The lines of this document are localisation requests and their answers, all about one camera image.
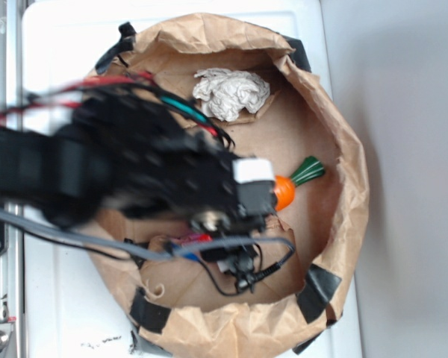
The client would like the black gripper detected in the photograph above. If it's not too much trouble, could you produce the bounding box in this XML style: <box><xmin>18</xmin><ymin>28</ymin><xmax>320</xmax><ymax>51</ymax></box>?
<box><xmin>193</xmin><ymin>157</ymin><xmax>277</xmax><ymax>233</ymax></box>

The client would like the orange toy carrot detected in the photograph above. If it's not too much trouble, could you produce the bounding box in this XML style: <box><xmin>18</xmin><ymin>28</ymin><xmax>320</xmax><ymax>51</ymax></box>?
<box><xmin>274</xmin><ymin>156</ymin><xmax>326</xmax><ymax>211</ymax></box>

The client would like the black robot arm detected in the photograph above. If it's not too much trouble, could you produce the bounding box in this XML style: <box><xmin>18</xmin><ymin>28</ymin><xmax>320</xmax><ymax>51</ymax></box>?
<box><xmin>0</xmin><ymin>76</ymin><xmax>277</xmax><ymax>233</ymax></box>

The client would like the crumpled white paper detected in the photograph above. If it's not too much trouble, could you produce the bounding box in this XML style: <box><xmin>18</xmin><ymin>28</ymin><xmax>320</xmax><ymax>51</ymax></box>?
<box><xmin>193</xmin><ymin>68</ymin><xmax>270</xmax><ymax>122</ymax></box>

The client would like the brown paper bag tray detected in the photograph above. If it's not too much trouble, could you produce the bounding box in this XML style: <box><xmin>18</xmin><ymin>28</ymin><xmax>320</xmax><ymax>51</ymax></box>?
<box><xmin>91</xmin><ymin>13</ymin><xmax>370</xmax><ymax>357</ymax></box>

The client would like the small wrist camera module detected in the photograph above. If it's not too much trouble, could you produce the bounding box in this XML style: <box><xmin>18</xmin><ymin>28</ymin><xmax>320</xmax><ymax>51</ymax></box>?
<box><xmin>197</xmin><ymin>236</ymin><xmax>296</xmax><ymax>297</ymax></box>

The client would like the grey cable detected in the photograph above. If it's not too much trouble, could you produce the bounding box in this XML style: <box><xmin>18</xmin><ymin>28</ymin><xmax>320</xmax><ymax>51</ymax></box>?
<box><xmin>0</xmin><ymin>207</ymin><xmax>296</xmax><ymax>262</ymax></box>

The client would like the aluminium frame rail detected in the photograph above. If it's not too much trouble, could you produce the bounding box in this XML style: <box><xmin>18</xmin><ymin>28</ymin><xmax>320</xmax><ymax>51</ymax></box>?
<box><xmin>0</xmin><ymin>1</ymin><xmax>26</xmax><ymax>357</ymax></box>

